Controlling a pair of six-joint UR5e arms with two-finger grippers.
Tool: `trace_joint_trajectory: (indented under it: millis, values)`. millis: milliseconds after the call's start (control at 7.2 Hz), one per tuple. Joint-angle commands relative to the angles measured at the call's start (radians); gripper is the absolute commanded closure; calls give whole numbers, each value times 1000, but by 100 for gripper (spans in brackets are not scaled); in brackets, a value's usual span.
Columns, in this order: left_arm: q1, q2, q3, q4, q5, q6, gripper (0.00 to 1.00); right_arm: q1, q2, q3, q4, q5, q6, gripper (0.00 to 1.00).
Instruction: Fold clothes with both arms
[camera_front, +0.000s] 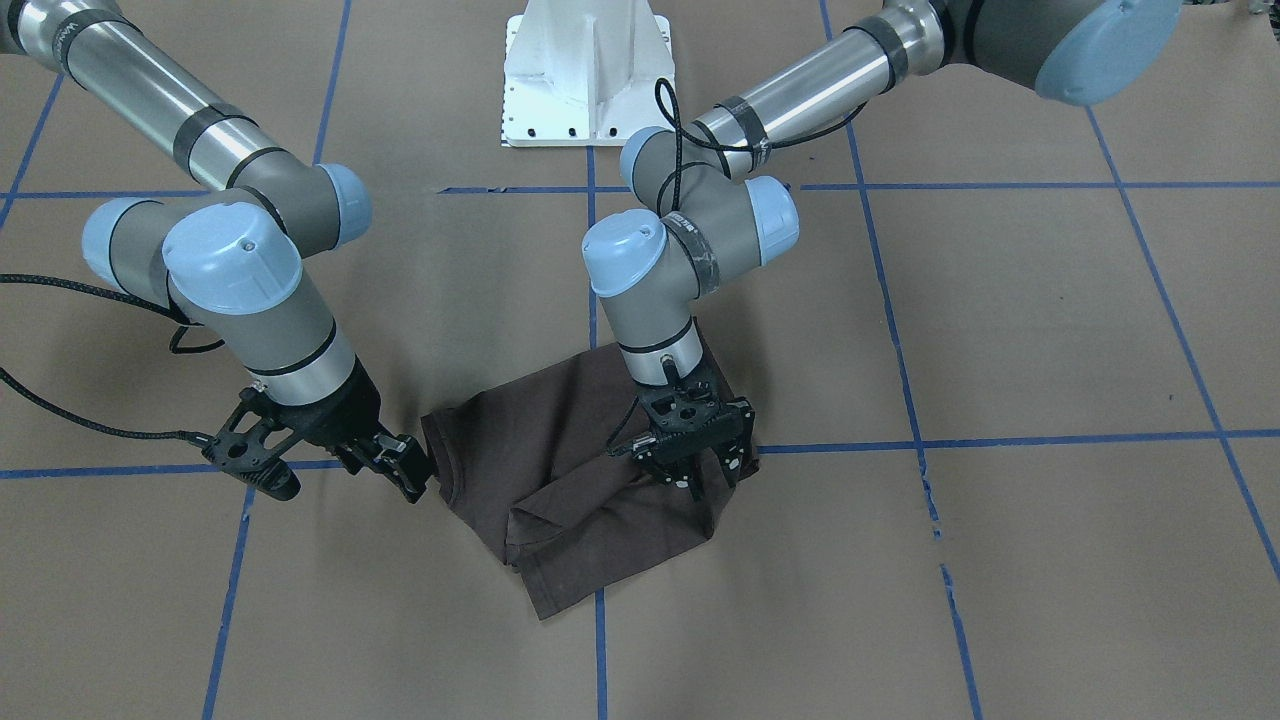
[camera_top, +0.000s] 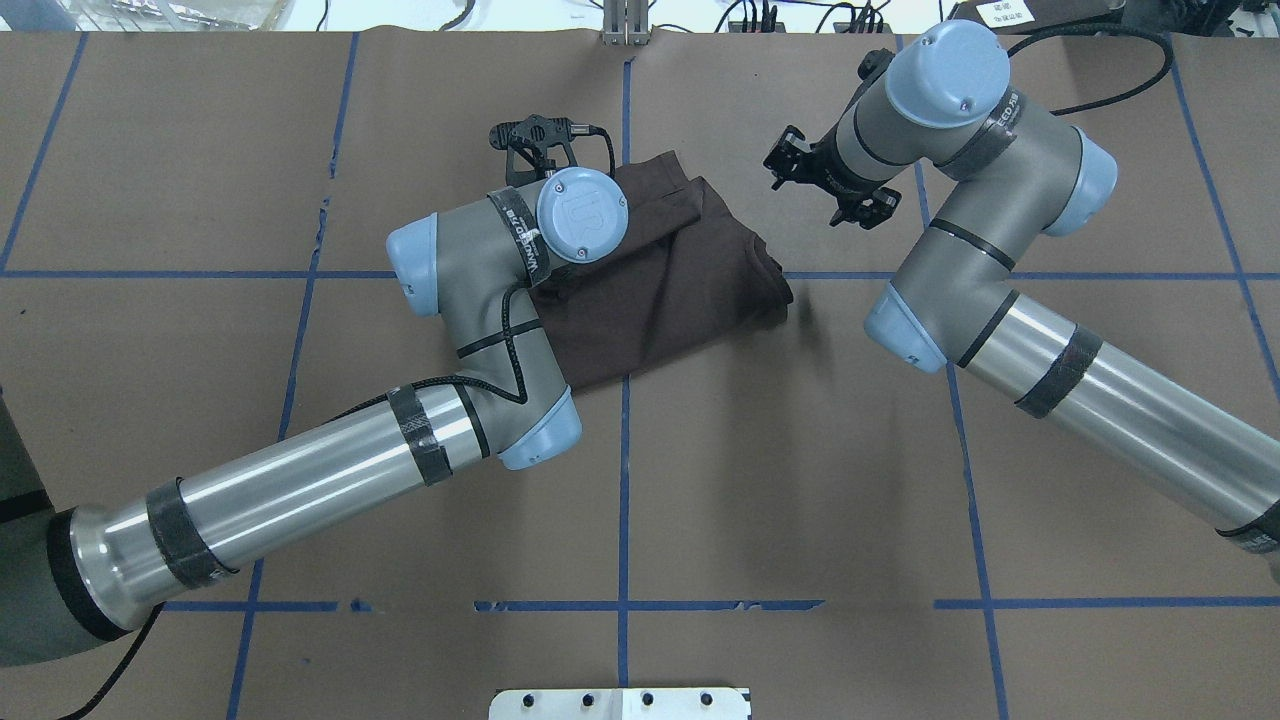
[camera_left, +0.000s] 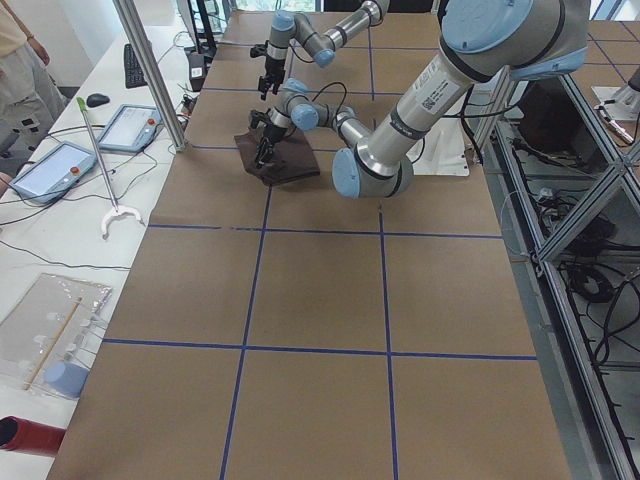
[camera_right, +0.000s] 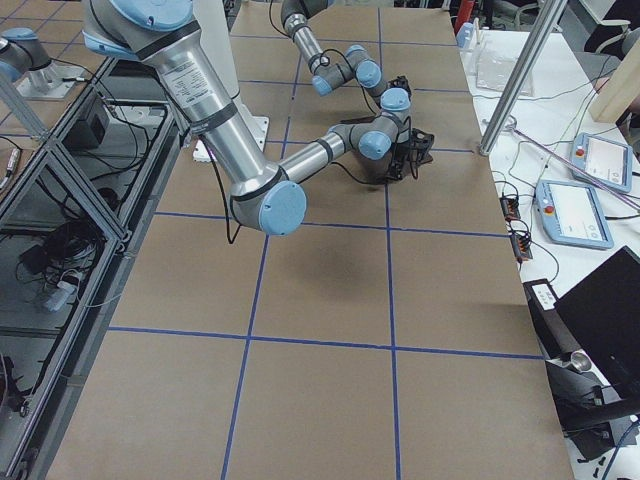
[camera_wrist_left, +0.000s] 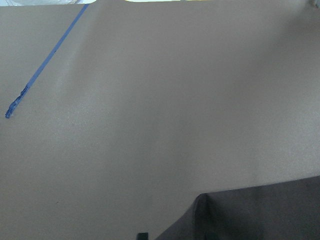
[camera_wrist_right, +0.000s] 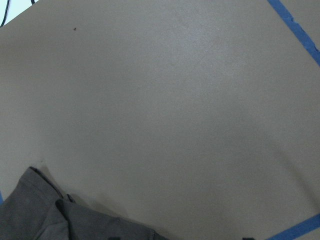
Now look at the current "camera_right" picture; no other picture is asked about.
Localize teach pendant tablet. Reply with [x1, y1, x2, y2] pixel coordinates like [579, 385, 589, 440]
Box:
[535, 180, 614, 250]
[570, 133, 634, 193]

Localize far teach pendant tablet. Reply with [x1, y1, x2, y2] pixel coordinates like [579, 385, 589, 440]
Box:
[570, 133, 634, 193]

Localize red cylinder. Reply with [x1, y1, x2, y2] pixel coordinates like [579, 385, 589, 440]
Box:
[454, 0, 475, 32]

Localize aluminium frame post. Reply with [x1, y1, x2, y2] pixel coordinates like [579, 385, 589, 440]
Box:
[479, 0, 568, 156]

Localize black monitor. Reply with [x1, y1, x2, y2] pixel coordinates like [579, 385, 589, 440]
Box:
[555, 246, 639, 398]

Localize near teach pendant tablet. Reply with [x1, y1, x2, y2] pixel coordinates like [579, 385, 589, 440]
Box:
[535, 180, 614, 250]

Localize wooden block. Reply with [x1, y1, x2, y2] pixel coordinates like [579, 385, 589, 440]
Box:
[589, 29, 639, 123]

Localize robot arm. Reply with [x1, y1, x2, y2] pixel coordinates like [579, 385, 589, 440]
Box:
[280, 0, 388, 105]
[83, 1, 411, 236]

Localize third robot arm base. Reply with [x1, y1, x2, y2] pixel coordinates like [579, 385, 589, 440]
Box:
[1, 27, 85, 100]

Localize white pedestal column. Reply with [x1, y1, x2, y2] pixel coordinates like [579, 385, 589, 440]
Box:
[193, 0, 269, 151]

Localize clear plastic tray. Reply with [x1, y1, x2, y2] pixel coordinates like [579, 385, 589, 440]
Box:
[460, 30, 529, 99]

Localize brown t-shirt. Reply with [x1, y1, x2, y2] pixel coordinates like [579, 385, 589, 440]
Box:
[332, 116, 435, 186]

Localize reacher grabber stick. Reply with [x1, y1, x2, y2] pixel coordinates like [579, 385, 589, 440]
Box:
[503, 115, 640, 204]

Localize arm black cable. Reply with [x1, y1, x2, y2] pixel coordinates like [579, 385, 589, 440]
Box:
[267, 0, 381, 116]
[319, 114, 421, 187]

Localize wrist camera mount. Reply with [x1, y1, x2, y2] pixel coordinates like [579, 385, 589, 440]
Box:
[388, 75, 412, 97]
[410, 128, 435, 168]

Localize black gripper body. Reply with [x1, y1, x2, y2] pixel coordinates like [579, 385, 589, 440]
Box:
[390, 130, 412, 166]

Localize black electronics box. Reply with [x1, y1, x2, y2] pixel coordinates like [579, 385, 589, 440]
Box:
[523, 279, 591, 370]

